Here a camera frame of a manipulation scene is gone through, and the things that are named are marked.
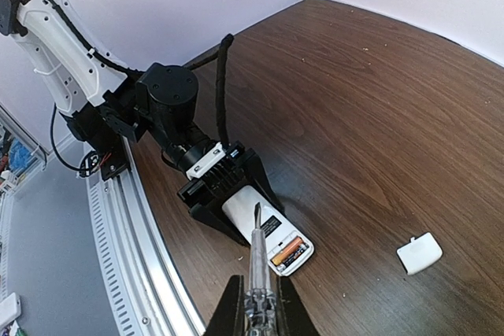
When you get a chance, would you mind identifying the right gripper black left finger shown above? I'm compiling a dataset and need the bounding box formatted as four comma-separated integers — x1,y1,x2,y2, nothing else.
204,275,246,336

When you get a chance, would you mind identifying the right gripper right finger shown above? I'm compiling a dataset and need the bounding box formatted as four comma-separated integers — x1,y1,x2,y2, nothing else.
276,276,319,336

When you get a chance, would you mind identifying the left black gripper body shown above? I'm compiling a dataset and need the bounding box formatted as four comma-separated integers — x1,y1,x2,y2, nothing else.
176,146,255,210

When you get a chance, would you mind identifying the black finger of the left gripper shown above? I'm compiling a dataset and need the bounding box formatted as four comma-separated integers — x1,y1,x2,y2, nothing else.
243,153,285,214

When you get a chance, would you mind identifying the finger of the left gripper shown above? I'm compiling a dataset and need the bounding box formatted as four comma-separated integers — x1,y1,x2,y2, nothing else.
189,199,250,246

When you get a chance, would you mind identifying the clear handle screwdriver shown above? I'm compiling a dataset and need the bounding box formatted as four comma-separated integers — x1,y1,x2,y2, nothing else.
244,202,277,335

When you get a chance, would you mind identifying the white red remote control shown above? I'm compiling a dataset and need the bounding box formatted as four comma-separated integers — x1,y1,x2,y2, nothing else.
222,186,315,276

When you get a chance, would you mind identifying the black battery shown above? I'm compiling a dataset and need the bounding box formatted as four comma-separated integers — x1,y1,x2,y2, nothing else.
278,243,308,271

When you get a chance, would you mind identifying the orange battery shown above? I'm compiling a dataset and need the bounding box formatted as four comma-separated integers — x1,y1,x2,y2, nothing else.
271,236,303,266

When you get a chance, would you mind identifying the white battery cover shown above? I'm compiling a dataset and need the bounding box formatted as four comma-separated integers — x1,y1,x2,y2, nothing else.
396,232,443,275

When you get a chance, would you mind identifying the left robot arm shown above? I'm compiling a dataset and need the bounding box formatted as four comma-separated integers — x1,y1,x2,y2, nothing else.
1,0,285,245

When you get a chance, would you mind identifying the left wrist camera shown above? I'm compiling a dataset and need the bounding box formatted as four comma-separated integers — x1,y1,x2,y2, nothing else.
185,142,239,180

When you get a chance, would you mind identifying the front aluminium rail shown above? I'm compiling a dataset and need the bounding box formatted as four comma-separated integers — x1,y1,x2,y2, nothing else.
86,146,206,335

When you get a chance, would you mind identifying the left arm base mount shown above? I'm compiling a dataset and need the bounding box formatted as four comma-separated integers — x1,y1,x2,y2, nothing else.
76,138,131,181

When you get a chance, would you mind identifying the left camera cable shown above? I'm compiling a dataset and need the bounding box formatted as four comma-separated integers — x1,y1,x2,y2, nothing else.
184,33,236,148

